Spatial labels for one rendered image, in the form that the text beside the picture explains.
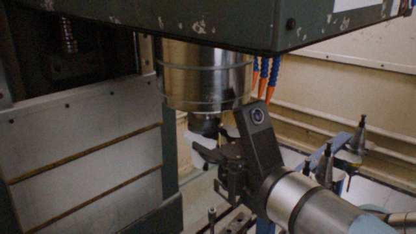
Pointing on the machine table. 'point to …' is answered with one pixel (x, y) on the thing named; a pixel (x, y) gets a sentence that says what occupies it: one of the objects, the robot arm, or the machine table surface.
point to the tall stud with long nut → (212, 218)
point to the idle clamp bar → (240, 223)
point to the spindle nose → (201, 77)
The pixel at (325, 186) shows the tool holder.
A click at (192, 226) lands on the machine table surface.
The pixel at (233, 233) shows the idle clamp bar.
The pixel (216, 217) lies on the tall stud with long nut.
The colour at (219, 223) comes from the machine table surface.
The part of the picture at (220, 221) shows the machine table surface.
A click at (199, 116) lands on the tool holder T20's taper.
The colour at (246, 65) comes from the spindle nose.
